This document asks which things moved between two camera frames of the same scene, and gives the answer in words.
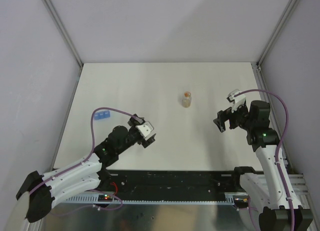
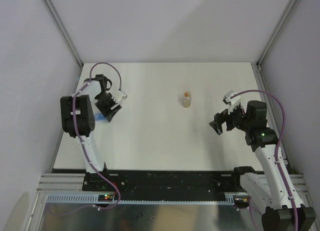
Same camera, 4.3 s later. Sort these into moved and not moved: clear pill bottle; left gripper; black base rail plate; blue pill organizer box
Moved: left gripper
Not moved: blue pill organizer box; clear pill bottle; black base rail plate
